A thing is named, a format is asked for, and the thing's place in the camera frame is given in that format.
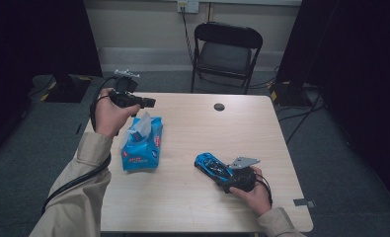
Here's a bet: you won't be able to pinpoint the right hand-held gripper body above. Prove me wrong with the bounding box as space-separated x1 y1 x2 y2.
226 156 261 195

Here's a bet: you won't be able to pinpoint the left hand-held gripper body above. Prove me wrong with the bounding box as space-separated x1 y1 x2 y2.
109 69 144 110

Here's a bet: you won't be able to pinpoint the white wet wipe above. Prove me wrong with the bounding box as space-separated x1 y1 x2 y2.
134 112 153 137

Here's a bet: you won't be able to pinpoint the blue toy car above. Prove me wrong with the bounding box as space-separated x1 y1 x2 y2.
194 151 236 191

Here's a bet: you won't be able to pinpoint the blue wet wipes packet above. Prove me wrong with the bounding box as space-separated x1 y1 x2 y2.
118 112 164 172

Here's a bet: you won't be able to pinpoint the person's right hand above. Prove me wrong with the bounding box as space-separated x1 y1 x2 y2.
229 166 273 217

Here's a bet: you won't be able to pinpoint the person's left hand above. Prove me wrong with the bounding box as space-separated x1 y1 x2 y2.
94 87 141 138

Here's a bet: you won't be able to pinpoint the black stand base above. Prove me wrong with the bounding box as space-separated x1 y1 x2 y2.
39 73 93 104

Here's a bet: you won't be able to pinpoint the grey tape strip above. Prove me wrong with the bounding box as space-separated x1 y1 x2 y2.
293 197 316 209

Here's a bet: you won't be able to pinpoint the black folding chair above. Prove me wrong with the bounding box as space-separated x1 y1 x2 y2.
191 21 264 96

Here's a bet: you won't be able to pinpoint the black floor box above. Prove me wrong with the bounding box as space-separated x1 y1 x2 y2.
269 80 315 108

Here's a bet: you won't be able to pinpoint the dark curtain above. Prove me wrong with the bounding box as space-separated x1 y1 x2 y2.
275 0 390 208
0 0 104 166

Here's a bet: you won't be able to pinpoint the right hand-held gripper cable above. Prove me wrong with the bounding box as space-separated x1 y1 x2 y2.
255 172 274 206

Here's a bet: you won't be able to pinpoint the hand-held gripper cable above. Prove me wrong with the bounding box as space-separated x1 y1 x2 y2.
255 172 274 206
40 76 121 215

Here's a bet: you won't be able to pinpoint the black cable from wall socket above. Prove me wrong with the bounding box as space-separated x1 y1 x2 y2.
181 7 196 67

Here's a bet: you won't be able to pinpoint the black floor cables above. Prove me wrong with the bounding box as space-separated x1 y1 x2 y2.
277 92 327 146

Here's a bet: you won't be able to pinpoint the left hand-held gripper cable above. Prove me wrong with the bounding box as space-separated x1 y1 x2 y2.
40 76 121 215

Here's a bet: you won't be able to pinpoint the white wall socket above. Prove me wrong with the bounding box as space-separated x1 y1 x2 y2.
177 0 200 14

